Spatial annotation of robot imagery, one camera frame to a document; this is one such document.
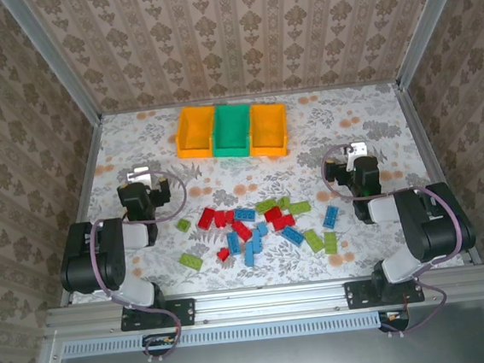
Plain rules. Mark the small red lego brick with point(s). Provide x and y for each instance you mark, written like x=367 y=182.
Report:
x=222 y=253

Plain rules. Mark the small blue lego brick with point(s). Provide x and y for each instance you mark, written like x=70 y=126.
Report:
x=262 y=228

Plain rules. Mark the aluminium side rail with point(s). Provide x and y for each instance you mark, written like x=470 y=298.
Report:
x=85 y=183
x=423 y=138

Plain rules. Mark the grey metal sheet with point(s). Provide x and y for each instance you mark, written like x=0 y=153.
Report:
x=285 y=362

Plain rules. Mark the aluminium rear rail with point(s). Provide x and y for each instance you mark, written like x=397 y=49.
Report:
x=259 y=96

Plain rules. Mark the floral patterned table cover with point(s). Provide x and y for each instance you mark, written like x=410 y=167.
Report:
x=156 y=134

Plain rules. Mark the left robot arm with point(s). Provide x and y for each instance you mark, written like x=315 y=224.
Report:
x=86 y=256

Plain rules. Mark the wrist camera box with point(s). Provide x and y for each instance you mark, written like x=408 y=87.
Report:
x=359 y=149
x=138 y=176

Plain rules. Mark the small green lego brick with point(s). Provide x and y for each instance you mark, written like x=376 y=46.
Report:
x=183 y=225
x=283 y=202

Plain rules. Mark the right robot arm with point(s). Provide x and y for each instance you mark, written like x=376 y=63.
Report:
x=434 y=223

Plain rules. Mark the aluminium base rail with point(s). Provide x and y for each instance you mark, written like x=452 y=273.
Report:
x=270 y=301

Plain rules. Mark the green plastic bin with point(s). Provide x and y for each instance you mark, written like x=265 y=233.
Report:
x=230 y=129

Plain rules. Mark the aluminium corner post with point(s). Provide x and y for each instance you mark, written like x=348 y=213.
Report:
x=52 y=58
x=431 y=21

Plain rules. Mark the orange plastic bin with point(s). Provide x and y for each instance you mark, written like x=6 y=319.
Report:
x=194 y=130
x=267 y=127

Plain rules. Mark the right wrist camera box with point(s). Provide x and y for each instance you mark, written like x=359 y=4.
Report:
x=359 y=149

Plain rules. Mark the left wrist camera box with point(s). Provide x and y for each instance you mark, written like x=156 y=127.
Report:
x=138 y=176

